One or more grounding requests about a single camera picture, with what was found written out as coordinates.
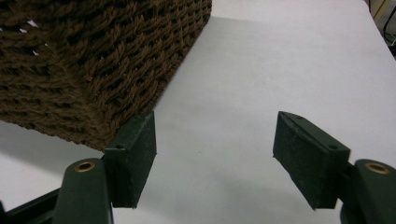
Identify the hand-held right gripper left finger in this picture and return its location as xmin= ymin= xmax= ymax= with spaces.
xmin=52 ymin=110 xmax=158 ymax=224

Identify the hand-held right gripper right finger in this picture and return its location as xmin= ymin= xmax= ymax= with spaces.
xmin=272 ymin=110 xmax=396 ymax=224

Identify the brown woven basket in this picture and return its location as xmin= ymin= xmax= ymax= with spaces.
xmin=0 ymin=0 xmax=213 ymax=152

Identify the black cable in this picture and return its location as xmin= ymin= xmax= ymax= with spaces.
xmin=382 ymin=6 xmax=396 ymax=48

